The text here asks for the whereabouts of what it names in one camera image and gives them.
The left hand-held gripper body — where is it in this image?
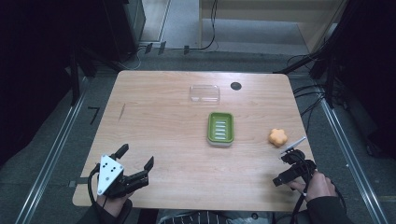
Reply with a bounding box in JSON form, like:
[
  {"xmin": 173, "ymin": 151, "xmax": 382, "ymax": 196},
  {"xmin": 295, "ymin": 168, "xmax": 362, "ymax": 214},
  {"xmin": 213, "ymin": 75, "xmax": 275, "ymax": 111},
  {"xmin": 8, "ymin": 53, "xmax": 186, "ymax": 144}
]
[{"xmin": 88, "ymin": 153, "xmax": 150, "ymax": 200}]

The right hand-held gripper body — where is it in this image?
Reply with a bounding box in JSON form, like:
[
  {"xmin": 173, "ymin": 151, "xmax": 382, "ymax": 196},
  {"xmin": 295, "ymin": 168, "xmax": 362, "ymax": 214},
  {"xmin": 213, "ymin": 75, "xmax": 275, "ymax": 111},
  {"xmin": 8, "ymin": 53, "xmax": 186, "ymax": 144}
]
[{"xmin": 278, "ymin": 135, "xmax": 318, "ymax": 185}]

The person's right hand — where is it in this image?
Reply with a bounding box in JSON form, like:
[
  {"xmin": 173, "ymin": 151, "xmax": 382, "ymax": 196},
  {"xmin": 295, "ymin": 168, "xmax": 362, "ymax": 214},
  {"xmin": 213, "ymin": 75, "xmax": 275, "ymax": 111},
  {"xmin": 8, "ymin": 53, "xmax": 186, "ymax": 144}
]
[{"xmin": 287, "ymin": 170, "xmax": 339, "ymax": 203}]

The person's left hand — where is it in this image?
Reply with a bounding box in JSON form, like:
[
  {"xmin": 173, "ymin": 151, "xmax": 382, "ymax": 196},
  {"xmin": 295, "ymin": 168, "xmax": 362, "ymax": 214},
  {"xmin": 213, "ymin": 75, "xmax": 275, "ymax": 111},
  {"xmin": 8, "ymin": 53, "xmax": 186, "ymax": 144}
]
[{"xmin": 95, "ymin": 191, "xmax": 135, "ymax": 218}]

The orange flower-shaped soap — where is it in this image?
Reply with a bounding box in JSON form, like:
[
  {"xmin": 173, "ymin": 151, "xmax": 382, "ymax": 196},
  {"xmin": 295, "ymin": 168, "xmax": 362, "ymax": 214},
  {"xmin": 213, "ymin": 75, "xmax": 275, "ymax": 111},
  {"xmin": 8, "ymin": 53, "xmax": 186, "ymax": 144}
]
[{"xmin": 268, "ymin": 128, "xmax": 289, "ymax": 148}]

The person's striped clothing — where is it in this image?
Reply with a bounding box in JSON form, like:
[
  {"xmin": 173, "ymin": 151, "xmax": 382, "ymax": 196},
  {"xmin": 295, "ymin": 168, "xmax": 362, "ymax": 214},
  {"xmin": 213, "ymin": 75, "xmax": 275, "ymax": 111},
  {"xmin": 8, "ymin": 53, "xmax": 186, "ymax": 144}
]
[{"xmin": 158, "ymin": 210, "xmax": 276, "ymax": 224}]

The green soap dish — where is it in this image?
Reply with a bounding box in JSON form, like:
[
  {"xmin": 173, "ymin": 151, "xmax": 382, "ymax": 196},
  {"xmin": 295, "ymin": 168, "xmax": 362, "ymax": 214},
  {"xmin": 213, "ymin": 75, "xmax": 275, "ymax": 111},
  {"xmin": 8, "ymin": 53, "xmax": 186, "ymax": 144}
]
[{"xmin": 206, "ymin": 111, "xmax": 235, "ymax": 148}]

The black metal stand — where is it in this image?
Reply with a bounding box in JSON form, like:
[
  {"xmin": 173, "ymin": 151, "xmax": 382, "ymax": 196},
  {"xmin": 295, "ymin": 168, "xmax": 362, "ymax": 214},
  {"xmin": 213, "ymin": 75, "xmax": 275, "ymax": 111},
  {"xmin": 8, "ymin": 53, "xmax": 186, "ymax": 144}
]
[
  {"xmin": 68, "ymin": 49, "xmax": 98, "ymax": 107},
  {"xmin": 273, "ymin": 18, "xmax": 353, "ymax": 110}
]

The clear plastic container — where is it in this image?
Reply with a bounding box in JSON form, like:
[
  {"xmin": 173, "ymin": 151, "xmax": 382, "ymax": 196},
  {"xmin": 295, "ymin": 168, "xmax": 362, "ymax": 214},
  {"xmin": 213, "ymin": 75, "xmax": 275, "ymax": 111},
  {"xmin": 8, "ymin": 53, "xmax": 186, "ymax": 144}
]
[{"xmin": 189, "ymin": 84, "xmax": 221, "ymax": 105}]

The black cabinet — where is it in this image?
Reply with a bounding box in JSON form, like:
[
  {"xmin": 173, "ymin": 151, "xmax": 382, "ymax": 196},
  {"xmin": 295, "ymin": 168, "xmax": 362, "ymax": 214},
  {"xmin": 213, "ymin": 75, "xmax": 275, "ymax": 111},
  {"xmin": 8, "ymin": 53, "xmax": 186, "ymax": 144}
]
[{"xmin": 101, "ymin": 0, "xmax": 148, "ymax": 63}]

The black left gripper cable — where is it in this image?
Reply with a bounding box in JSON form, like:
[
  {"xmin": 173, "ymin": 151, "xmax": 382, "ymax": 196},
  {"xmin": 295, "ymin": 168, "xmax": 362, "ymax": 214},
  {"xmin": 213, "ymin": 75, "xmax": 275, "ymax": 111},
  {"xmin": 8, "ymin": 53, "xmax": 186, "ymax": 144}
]
[{"xmin": 87, "ymin": 163, "xmax": 103, "ymax": 207}]

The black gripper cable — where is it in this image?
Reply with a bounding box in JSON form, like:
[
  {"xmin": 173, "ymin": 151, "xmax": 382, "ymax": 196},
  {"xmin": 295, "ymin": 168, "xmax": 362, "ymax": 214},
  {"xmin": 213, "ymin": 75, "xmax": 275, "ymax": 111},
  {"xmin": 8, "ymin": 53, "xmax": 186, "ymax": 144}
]
[
  {"xmin": 289, "ymin": 153, "xmax": 316, "ymax": 224},
  {"xmin": 87, "ymin": 163, "xmax": 103, "ymax": 207}
]

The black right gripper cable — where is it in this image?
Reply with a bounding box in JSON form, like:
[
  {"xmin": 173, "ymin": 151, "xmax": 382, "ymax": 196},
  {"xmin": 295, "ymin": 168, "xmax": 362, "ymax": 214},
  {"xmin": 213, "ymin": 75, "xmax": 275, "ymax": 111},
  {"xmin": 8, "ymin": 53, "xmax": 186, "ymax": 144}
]
[{"xmin": 289, "ymin": 153, "xmax": 316, "ymax": 224}]

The metal floor rail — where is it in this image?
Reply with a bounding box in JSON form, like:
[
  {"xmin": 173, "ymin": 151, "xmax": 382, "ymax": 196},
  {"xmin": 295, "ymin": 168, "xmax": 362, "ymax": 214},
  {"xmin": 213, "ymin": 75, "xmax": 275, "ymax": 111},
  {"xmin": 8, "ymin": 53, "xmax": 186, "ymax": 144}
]
[
  {"xmin": 13, "ymin": 77, "xmax": 90, "ymax": 224},
  {"xmin": 317, "ymin": 92, "xmax": 390, "ymax": 224}
]

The bundle of black floor cables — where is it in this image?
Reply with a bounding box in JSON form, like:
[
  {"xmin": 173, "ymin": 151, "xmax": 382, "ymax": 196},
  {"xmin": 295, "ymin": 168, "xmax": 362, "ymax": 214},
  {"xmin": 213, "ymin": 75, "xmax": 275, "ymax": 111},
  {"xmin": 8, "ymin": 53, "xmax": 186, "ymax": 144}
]
[{"xmin": 286, "ymin": 52, "xmax": 347, "ymax": 134}]

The black hanging cable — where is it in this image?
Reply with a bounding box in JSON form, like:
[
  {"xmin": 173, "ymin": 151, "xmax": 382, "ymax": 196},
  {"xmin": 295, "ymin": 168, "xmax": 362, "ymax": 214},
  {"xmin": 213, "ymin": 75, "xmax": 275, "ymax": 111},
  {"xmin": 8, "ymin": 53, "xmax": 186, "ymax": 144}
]
[{"xmin": 188, "ymin": 0, "xmax": 219, "ymax": 52}]

